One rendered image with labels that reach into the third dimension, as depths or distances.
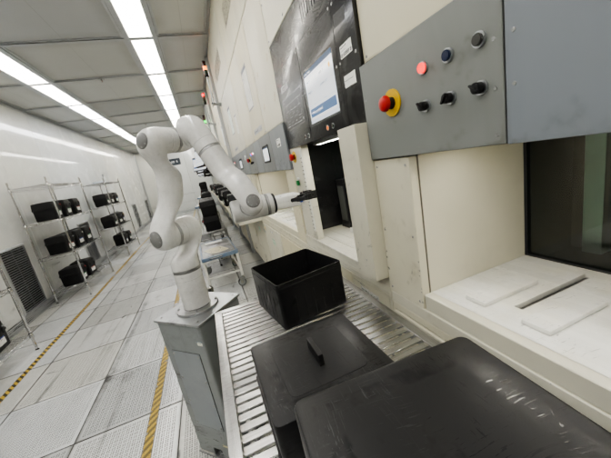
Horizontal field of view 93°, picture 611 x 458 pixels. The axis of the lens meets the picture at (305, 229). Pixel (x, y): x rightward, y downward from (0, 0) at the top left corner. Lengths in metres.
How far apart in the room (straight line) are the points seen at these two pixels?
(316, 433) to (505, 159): 0.94
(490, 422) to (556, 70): 0.48
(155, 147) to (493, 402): 1.17
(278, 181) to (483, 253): 2.39
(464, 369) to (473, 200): 0.63
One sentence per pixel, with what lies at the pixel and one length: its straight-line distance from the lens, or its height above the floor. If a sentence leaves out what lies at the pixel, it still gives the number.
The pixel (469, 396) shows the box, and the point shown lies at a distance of 0.45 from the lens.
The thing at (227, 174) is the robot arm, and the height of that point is 1.33.
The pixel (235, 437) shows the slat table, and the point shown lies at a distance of 0.81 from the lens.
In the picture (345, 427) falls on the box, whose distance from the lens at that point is 0.42.
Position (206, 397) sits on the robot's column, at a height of 0.38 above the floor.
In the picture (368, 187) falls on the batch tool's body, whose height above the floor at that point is 1.20.
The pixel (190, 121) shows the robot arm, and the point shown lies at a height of 1.53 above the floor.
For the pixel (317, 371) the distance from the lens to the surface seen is 0.73.
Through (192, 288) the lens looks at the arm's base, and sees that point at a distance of 1.40.
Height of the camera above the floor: 1.33
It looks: 13 degrees down
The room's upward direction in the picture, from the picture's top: 11 degrees counter-clockwise
